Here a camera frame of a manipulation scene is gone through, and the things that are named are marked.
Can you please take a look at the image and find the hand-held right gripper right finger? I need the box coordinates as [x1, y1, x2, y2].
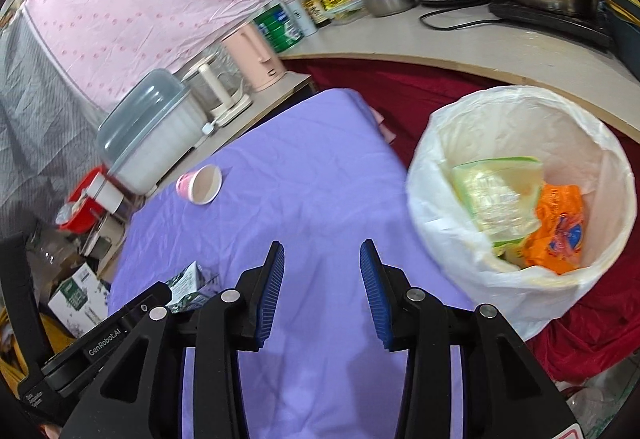
[359, 240, 586, 439]

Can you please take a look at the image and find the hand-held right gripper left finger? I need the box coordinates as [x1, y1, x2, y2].
[60, 241, 286, 439]

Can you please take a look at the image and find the green and white milk carton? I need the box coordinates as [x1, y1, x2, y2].
[167, 263, 221, 315]

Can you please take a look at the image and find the yellow-green plastic package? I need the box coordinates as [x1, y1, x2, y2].
[452, 156, 546, 260]

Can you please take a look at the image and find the orange printed snack bag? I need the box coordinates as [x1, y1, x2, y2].
[522, 184, 586, 275]

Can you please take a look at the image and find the waste bin with white liner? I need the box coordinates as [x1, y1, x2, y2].
[405, 86, 632, 344]

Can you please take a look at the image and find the white and green cardboard box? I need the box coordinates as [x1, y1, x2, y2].
[47, 261, 113, 342]

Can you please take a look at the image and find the yellow bag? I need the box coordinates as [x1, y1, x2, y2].
[0, 306, 76, 400]

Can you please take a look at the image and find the glass jar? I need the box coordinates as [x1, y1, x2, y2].
[25, 231, 71, 280]

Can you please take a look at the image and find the red basket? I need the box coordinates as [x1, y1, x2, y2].
[57, 167, 136, 235]

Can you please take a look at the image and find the purple tablecloth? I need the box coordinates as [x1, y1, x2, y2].
[107, 88, 476, 439]

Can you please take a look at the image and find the pink paper cup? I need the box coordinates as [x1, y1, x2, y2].
[176, 164, 223, 206]

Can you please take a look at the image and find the white storage box grey lid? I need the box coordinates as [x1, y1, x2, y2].
[95, 68, 206, 194]

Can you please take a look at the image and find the red cloth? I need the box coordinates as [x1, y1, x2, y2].
[282, 56, 640, 385]

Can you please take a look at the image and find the grey striped cloth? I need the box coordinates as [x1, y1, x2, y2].
[0, 11, 111, 240]

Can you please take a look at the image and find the clear plastic bag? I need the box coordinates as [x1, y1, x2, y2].
[565, 369, 636, 425]

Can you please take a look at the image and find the pink electric kettle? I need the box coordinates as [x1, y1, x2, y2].
[220, 22, 287, 93]

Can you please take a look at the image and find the green canister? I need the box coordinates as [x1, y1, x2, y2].
[252, 4, 305, 54]

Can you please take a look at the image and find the white bottle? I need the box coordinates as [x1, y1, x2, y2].
[280, 0, 318, 37]

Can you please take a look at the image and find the dark sauce bottle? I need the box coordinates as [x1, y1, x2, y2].
[302, 0, 331, 28]

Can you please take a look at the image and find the yellow label food container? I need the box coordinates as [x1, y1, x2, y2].
[322, 0, 368, 26]

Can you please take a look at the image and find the black induction cooker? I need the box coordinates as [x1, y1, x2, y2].
[487, 0, 616, 50]

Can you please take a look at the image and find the dark basin with yellow rim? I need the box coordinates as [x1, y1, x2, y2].
[597, 0, 640, 84]

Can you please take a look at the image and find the glass kettle cream handle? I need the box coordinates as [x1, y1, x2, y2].
[182, 61, 253, 127]

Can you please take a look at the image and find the black power cable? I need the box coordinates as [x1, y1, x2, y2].
[419, 0, 503, 30]

